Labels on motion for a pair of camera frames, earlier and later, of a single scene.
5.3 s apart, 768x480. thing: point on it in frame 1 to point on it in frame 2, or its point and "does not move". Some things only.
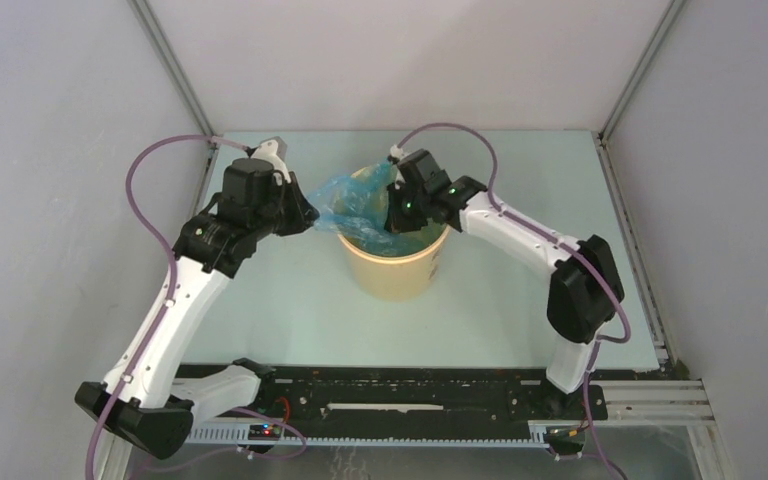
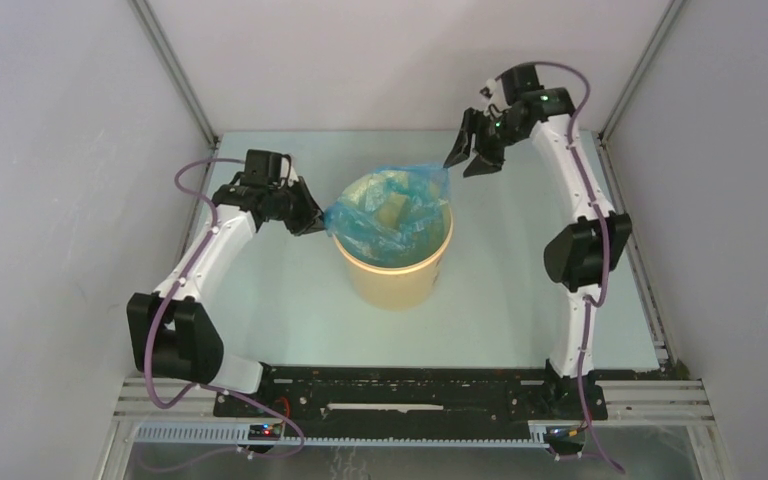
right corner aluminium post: (670, 13) does not move
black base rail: (335, 395) does not move
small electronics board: (266, 432) does not move
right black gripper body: (408, 211) to (496, 131)
